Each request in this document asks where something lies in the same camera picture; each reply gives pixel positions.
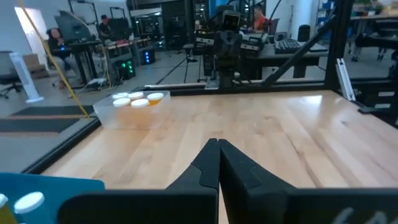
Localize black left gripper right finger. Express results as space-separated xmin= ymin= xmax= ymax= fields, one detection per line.
xmin=219 ymin=139 xmax=398 ymax=224

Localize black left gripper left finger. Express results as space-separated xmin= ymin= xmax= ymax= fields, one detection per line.
xmin=58 ymin=138 xmax=221 ymax=224

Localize clear plastic bin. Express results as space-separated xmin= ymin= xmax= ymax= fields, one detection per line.
xmin=92 ymin=90 xmax=172 ymax=131

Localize blue plastic bin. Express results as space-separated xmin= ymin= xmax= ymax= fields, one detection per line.
xmin=0 ymin=172 xmax=105 ymax=224

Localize person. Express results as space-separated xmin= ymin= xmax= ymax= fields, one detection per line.
xmin=45 ymin=27 xmax=74 ymax=74
xmin=98 ymin=14 xmax=113 ymax=40
xmin=252 ymin=5 xmax=270 ymax=32

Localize dark work table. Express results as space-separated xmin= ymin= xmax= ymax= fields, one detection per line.
xmin=241 ymin=43 xmax=330 ymax=81

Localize black keyboard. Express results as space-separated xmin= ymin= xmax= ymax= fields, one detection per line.
xmin=274 ymin=38 xmax=302 ymax=55

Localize black speaker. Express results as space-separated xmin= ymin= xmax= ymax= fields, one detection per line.
xmin=297 ymin=24 xmax=312 ymax=43

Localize computer tower blue lights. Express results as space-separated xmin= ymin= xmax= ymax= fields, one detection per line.
xmin=140 ymin=49 xmax=156 ymax=65

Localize computer tower green lights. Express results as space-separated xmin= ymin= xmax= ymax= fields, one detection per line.
xmin=115 ymin=58 xmax=137 ymax=81

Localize black desk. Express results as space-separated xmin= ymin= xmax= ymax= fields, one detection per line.
xmin=67 ymin=39 xmax=108 ymax=86

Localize black monitor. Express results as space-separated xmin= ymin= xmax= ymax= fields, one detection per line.
xmin=53 ymin=10 xmax=93 ymax=43

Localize black hazard-striped floor mat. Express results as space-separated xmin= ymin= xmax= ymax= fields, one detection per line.
xmin=9 ymin=105 xmax=96 ymax=119
xmin=0 ymin=118 xmax=85 ymax=138

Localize cardboard box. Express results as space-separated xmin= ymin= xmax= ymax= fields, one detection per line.
xmin=22 ymin=53 xmax=50 ymax=79

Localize white tower fan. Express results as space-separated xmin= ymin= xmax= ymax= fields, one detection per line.
xmin=8 ymin=52 xmax=45 ymax=104

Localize black office chair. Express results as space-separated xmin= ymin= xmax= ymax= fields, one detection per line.
xmin=0 ymin=50 xmax=25 ymax=100

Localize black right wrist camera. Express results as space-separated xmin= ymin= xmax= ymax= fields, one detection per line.
xmin=222 ymin=10 xmax=241 ymax=32

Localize black metal table frame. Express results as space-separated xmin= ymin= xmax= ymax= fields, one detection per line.
xmin=23 ymin=0 xmax=398 ymax=174

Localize silver aluminium bracket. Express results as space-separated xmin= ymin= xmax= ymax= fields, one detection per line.
xmin=335 ymin=57 xmax=356 ymax=102

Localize yellow cable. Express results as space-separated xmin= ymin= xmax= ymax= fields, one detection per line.
xmin=17 ymin=0 xmax=91 ymax=119

